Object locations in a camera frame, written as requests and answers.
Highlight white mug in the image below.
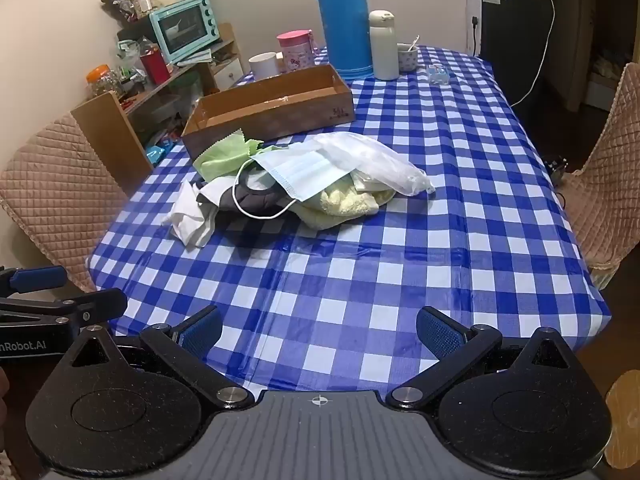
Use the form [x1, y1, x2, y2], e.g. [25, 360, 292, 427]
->
[248, 52, 283, 81]

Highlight quilted beige chair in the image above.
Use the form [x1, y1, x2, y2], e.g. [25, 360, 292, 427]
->
[0, 112, 128, 293]
[565, 62, 640, 291]

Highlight blue thermos flask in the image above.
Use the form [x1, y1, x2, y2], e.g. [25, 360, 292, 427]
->
[314, 0, 375, 80]

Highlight black cabinet appliance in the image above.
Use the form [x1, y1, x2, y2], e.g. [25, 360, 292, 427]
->
[465, 0, 558, 126]

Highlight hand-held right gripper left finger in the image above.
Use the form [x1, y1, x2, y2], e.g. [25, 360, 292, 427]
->
[70, 305, 256, 408]

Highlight teal toaster oven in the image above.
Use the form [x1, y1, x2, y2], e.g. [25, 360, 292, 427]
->
[149, 0, 222, 66]

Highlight glass jar orange lid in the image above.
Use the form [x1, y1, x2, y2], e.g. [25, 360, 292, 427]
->
[86, 64, 123, 98]

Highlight blue face mask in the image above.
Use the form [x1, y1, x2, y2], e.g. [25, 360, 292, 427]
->
[235, 147, 351, 220]

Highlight stack of papers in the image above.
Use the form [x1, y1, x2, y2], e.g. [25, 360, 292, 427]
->
[175, 49, 216, 67]

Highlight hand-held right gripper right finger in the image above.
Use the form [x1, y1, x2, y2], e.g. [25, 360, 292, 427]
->
[385, 305, 576, 408]

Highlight white cable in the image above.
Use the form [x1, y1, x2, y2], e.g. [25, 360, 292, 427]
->
[510, 0, 557, 108]

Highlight blue tissue packet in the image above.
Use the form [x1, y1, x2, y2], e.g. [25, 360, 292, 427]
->
[145, 142, 173, 166]

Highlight brown cardboard box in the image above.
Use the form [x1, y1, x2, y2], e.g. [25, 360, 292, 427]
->
[181, 63, 357, 161]

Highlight white insulated bottle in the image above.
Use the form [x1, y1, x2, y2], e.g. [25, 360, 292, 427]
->
[368, 10, 400, 81]

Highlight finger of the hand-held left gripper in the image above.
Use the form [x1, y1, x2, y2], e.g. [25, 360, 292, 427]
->
[0, 266, 68, 294]
[0, 288, 128, 332]

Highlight light green cloth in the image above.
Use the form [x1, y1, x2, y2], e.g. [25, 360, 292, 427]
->
[193, 131, 263, 181]

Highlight pale yellow fluffy towel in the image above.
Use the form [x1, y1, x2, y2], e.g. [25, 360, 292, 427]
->
[299, 180, 396, 231]

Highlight wooden shelf unit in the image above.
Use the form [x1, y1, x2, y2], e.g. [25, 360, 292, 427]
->
[70, 22, 246, 196]

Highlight red canister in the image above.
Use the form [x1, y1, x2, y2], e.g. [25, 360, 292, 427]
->
[139, 47, 171, 86]

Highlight white tissue packet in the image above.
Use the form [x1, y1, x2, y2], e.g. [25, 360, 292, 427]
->
[305, 132, 437, 197]

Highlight small floral cup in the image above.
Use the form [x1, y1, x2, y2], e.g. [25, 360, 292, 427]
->
[397, 43, 420, 73]

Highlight white cloth mask black straps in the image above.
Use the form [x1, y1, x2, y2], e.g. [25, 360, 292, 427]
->
[161, 180, 221, 248]

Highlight blue checkered tablecloth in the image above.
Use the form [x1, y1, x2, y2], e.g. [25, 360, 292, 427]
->
[86, 45, 613, 393]

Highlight pink cartoon cup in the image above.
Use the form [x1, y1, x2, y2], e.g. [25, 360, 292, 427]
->
[276, 30, 319, 73]

